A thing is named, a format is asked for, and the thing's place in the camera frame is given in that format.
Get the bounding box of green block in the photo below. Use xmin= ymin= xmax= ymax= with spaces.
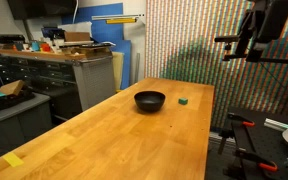
xmin=178 ymin=98 xmax=188 ymax=105

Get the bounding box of black bowl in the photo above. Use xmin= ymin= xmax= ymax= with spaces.
xmin=134 ymin=91 xmax=166 ymax=112

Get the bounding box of wooden block on bin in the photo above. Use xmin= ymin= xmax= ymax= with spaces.
xmin=0 ymin=80 xmax=24 ymax=95

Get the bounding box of blue foam board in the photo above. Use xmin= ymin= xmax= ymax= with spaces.
xmin=75 ymin=3 xmax=132 ymax=89

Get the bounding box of grey drawer cabinet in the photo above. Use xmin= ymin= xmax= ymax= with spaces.
xmin=0 ymin=49 xmax=115 ymax=121

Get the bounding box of cardboard box on cabinet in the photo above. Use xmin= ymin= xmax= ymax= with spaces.
xmin=64 ymin=32 xmax=90 ymax=42

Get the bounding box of black orange clamp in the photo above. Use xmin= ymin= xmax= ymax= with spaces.
xmin=218 ymin=112 xmax=278 ymax=179

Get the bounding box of grey storage bin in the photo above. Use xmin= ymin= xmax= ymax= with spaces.
xmin=0 ymin=93 xmax=52 ymax=150

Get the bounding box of yellow sticky note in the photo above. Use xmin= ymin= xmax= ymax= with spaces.
xmin=2 ymin=152 xmax=24 ymax=167

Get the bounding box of black camera on stand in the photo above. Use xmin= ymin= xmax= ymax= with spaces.
xmin=214 ymin=0 xmax=288 ymax=64

